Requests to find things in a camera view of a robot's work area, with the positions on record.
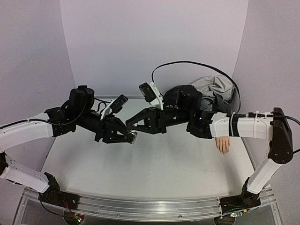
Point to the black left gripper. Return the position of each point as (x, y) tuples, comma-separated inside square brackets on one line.
[(107, 129)]

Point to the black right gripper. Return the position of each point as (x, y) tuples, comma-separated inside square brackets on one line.
[(160, 120)]

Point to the small nail polish bottle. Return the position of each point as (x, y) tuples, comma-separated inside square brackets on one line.
[(133, 137)]

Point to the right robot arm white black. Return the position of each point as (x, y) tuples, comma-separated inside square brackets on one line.
[(270, 126)]

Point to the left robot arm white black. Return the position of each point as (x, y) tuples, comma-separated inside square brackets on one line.
[(75, 112)]

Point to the grey crumpled cloth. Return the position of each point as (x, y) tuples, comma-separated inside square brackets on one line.
[(217, 93)]

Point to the mannequin hand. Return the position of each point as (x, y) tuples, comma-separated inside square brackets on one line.
[(223, 144)]

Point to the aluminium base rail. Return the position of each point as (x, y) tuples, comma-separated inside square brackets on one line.
[(151, 210)]

